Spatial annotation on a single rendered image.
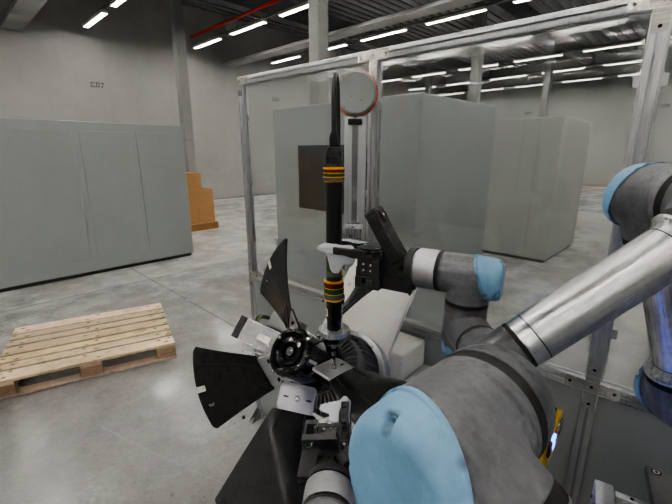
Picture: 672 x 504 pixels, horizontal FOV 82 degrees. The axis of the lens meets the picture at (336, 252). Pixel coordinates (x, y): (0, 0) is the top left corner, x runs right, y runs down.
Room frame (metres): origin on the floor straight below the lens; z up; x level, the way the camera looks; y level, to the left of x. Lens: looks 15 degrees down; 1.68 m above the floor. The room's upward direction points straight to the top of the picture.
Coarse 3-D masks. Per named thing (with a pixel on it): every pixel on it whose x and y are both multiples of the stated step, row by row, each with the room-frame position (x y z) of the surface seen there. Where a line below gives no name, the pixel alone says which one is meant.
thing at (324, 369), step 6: (330, 360) 0.83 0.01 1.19; (336, 360) 0.84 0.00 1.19; (342, 360) 0.84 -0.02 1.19; (318, 366) 0.80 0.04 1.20; (324, 366) 0.80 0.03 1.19; (330, 366) 0.81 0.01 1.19; (336, 366) 0.81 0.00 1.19; (342, 366) 0.81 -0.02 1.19; (348, 366) 0.82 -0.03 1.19; (318, 372) 0.77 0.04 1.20; (324, 372) 0.78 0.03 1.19; (330, 372) 0.78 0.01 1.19; (336, 372) 0.78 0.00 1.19; (342, 372) 0.79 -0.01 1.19; (330, 378) 0.76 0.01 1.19
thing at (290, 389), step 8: (288, 384) 0.81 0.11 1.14; (296, 384) 0.82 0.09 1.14; (280, 392) 0.79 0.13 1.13; (288, 392) 0.80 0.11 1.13; (296, 392) 0.81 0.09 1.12; (304, 392) 0.81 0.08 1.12; (312, 392) 0.82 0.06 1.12; (280, 400) 0.78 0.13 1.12; (288, 400) 0.79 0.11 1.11; (304, 400) 0.80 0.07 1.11; (312, 400) 0.80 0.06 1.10; (280, 408) 0.77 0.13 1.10; (288, 408) 0.78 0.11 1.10; (296, 408) 0.78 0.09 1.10; (304, 408) 0.79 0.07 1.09; (312, 408) 0.79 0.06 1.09
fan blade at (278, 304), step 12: (276, 252) 1.11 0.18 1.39; (276, 264) 1.08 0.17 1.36; (264, 276) 1.15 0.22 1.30; (276, 276) 1.06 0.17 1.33; (264, 288) 1.14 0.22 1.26; (276, 288) 1.05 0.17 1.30; (288, 288) 0.98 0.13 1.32; (276, 300) 1.05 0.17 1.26; (288, 300) 0.96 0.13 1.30; (276, 312) 1.06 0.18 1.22; (288, 312) 0.95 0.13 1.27; (288, 324) 0.97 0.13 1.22
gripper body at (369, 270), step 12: (372, 252) 0.71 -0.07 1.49; (408, 252) 0.70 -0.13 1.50; (360, 264) 0.74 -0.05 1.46; (372, 264) 0.72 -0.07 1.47; (384, 264) 0.73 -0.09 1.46; (396, 264) 0.71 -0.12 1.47; (408, 264) 0.68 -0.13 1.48; (360, 276) 0.73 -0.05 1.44; (372, 276) 0.72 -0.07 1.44; (384, 276) 0.72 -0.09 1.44; (396, 276) 0.71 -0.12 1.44; (408, 276) 0.68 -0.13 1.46; (372, 288) 0.71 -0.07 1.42; (384, 288) 0.72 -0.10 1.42; (396, 288) 0.71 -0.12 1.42; (408, 288) 0.69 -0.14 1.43
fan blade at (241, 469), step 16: (272, 416) 0.76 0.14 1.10; (288, 416) 0.76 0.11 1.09; (304, 416) 0.77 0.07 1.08; (256, 432) 0.73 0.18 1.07; (272, 432) 0.74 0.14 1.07; (288, 432) 0.74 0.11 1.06; (256, 448) 0.71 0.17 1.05; (272, 448) 0.72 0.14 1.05; (288, 448) 0.72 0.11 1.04; (240, 464) 0.70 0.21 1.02; (256, 464) 0.69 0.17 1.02; (272, 464) 0.69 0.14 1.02; (288, 464) 0.70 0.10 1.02; (240, 480) 0.68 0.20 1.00; (256, 480) 0.68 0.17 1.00; (272, 480) 0.68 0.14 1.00; (288, 480) 0.68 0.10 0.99; (224, 496) 0.66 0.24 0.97; (240, 496) 0.66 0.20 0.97; (256, 496) 0.66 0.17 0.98; (272, 496) 0.66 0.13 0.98; (288, 496) 0.66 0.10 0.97
